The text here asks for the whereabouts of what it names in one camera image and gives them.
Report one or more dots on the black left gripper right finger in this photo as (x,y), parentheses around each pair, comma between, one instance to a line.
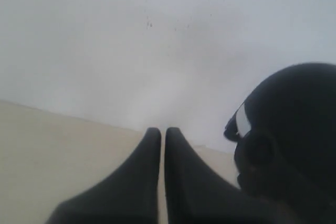
(196,194)

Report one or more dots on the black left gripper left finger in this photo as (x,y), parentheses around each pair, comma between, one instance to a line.
(128,195)

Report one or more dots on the black helmet with visor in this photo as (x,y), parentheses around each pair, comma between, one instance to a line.
(285,140)

